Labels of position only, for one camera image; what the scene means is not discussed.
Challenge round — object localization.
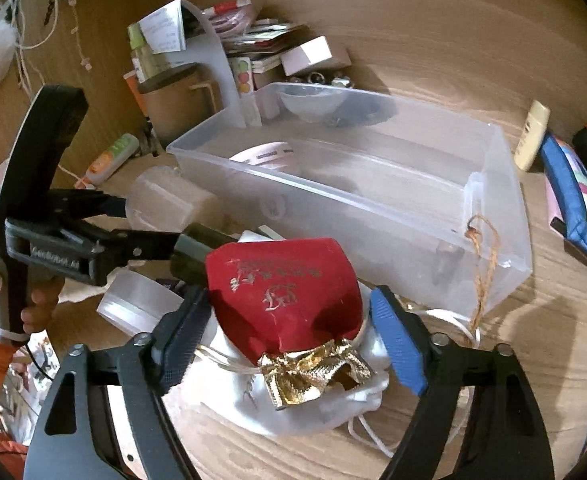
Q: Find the green bead tassel charm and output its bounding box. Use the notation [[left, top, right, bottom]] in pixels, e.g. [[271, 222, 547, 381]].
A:
[[465, 214, 502, 335]]

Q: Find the pink white round jar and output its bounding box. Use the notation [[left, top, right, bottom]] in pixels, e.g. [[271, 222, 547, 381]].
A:
[[230, 141, 300, 174]]

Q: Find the orange green tube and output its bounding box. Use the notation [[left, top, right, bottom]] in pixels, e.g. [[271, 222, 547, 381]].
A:
[[85, 133, 139, 186]]

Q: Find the stack of booklets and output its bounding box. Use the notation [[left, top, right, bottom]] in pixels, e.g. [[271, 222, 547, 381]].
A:
[[222, 22, 310, 91]]

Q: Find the pink coiled cord packet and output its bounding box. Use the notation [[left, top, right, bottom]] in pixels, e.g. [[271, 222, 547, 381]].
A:
[[203, 0, 258, 39]]

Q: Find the translucent white plastic cup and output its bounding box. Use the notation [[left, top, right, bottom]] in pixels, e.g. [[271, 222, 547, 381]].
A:
[[125, 166, 225, 233]]

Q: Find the brown mug with lid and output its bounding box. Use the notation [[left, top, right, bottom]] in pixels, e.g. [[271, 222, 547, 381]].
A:
[[138, 63, 223, 148]]

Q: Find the red velvet gift pouch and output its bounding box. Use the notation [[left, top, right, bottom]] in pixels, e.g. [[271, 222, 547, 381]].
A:
[[205, 238, 364, 365]]

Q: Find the clear plastic storage bin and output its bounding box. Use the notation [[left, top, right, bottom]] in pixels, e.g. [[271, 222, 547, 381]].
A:
[[168, 84, 532, 315]]

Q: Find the folded printed paper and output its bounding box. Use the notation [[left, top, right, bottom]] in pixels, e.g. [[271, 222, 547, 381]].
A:
[[138, 0, 186, 53]]

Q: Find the cream lotion bottle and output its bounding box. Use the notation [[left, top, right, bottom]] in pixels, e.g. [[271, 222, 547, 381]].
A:
[[514, 100, 551, 171]]

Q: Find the glass bowl of trinkets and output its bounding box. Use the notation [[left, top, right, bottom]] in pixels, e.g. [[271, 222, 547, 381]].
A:
[[287, 72, 354, 89]]

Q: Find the fruit sticker sheet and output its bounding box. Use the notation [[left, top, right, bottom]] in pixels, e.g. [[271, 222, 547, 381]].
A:
[[228, 56, 254, 96]]

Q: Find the small white pink box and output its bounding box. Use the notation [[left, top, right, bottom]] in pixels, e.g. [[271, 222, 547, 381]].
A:
[[280, 36, 352, 76]]

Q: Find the white drawstring cloth bag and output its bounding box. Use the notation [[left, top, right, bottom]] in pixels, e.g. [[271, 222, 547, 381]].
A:
[[164, 306, 409, 437]]

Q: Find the blue patchwork zipper pouch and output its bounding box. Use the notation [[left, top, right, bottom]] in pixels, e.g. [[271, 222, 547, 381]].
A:
[[540, 133, 587, 257]]

